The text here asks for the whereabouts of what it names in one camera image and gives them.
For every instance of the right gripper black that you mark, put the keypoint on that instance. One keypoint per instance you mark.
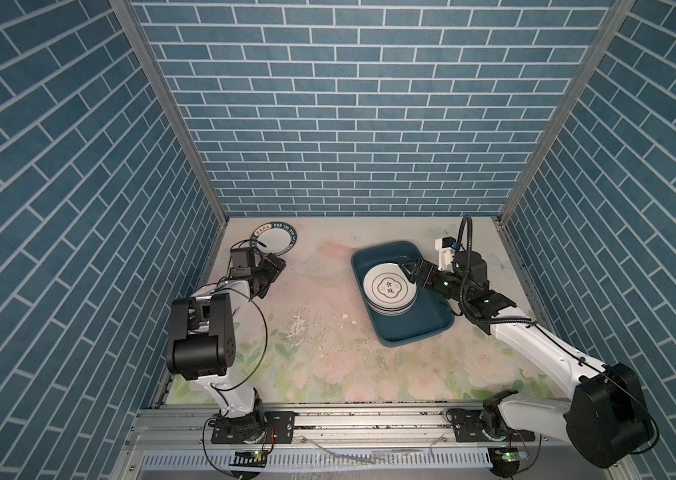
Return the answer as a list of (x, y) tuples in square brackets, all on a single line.
[(422, 264)]

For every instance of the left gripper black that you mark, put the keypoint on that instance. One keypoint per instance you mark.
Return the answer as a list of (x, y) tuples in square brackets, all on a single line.
[(270, 271)]

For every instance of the white clover plate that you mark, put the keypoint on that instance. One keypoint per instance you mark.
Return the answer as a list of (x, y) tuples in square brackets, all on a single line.
[(388, 291)]

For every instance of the green rim plate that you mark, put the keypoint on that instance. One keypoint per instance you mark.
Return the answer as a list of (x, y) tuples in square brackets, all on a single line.
[(274, 237)]

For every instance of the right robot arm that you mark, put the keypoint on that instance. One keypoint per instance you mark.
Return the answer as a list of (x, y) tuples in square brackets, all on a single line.
[(603, 414)]

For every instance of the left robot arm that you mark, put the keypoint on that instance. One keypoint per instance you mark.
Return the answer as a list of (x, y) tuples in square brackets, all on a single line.
[(201, 342)]

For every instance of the teal plastic bin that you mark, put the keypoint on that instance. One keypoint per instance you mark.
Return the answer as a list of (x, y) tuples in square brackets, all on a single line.
[(426, 316)]

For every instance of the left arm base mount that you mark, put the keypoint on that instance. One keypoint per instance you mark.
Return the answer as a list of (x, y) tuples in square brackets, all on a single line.
[(270, 427)]

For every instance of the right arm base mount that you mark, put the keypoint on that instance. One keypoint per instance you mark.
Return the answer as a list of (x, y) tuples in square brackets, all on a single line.
[(470, 425)]

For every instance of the aluminium rail frame front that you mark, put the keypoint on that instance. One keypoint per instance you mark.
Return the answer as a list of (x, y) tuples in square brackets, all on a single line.
[(344, 441)]

